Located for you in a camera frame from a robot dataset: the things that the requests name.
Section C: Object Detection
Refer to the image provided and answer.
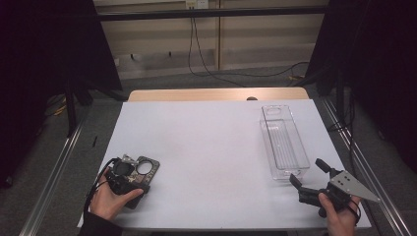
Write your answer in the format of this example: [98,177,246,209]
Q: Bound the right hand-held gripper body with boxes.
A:
[298,166,382,218]

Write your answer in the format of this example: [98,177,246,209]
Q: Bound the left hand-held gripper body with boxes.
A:
[103,154,151,198]

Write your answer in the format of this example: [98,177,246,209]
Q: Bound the clear plastic container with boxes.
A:
[259,104,312,182]

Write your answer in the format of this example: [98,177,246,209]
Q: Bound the person's left hand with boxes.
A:
[89,168,145,221]

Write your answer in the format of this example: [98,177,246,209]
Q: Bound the person's right hand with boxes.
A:
[318,192,362,236]

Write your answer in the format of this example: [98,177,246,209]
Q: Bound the black metal stand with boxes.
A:
[333,70,348,132]
[63,78,96,139]

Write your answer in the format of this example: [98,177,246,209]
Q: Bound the white table mat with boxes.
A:
[77,98,373,230]

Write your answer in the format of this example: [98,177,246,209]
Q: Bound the light wooden table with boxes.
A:
[127,87,310,102]

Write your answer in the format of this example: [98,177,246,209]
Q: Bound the black curtain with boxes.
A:
[0,0,124,190]
[306,0,417,173]

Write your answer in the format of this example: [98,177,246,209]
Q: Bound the black right wrist strap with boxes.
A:
[347,199,362,225]

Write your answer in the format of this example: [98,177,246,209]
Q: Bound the metal floor rail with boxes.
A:
[19,112,91,236]
[319,97,414,236]

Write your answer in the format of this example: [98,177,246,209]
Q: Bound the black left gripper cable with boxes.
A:
[83,157,119,215]

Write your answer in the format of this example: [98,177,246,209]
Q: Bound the black power cable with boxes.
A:
[193,17,311,79]
[187,17,247,89]

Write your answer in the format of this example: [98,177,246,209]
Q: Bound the white wall socket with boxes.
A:
[185,0,209,10]

